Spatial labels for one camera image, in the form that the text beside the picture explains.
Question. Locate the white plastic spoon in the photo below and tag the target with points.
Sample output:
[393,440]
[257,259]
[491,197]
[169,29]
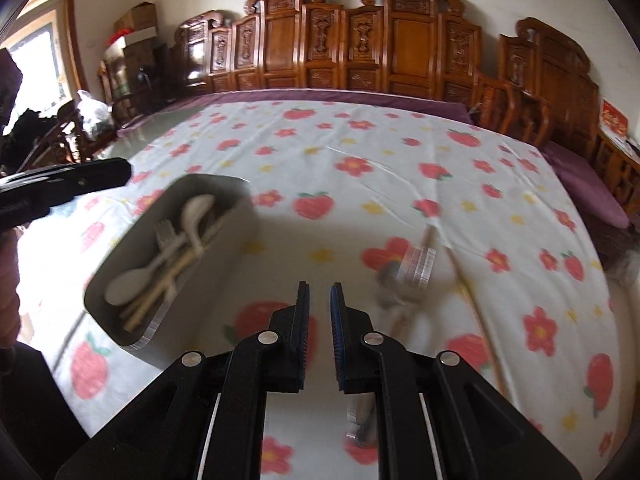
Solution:
[197,210]

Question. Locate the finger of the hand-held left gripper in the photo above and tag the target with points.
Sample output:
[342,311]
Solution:
[80,179]

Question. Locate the person's left hand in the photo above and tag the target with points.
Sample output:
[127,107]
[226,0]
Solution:
[7,285]

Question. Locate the strawberry print tablecloth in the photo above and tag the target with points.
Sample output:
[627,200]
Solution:
[350,185]

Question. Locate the wooden framed window door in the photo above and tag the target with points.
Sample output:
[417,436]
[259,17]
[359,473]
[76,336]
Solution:
[70,50]

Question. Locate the carved wooden armchair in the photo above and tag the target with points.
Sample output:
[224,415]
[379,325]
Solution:
[550,70]

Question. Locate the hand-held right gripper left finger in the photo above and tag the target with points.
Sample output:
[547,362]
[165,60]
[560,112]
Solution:
[302,320]

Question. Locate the rectangular metal container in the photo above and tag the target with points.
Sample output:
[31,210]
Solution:
[210,280]

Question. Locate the carved wooden chair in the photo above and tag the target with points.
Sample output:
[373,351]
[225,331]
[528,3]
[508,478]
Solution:
[60,135]

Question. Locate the red gift box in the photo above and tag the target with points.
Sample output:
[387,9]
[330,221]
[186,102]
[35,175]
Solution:
[614,116]

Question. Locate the carved wooden sofa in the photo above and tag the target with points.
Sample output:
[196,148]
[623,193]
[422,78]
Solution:
[340,45]

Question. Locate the white plastic fork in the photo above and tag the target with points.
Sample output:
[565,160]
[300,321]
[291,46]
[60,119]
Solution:
[167,234]

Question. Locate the brown cardboard box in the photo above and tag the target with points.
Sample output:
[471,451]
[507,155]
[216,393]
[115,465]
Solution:
[136,16]

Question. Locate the black cloth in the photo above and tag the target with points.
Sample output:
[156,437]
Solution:
[27,130]

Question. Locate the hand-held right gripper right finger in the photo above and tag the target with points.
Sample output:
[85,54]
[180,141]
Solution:
[337,320]

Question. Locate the purple armchair cushion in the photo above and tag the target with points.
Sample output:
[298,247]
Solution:
[585,180]

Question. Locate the cream plastic spoon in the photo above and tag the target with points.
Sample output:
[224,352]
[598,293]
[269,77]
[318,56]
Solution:
[122,287]

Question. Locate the purple sofa cushion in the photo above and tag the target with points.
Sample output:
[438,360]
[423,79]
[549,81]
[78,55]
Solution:
[300,96]

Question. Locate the white flat box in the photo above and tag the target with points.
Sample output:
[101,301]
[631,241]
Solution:
[132,40]

